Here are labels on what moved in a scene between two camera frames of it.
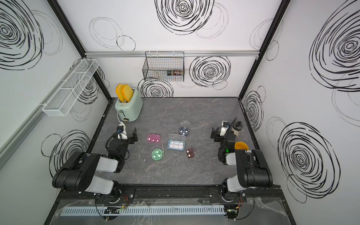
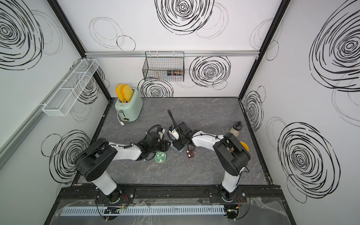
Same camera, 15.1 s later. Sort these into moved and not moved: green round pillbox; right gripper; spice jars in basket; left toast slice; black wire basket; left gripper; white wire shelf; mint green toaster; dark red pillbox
Moved: right gripper; green round pillbox; left gripper
Not moved: mint green toaster; spice jars in basket; black wire basket; left toast slice; white wire shelf; dark red pillbox
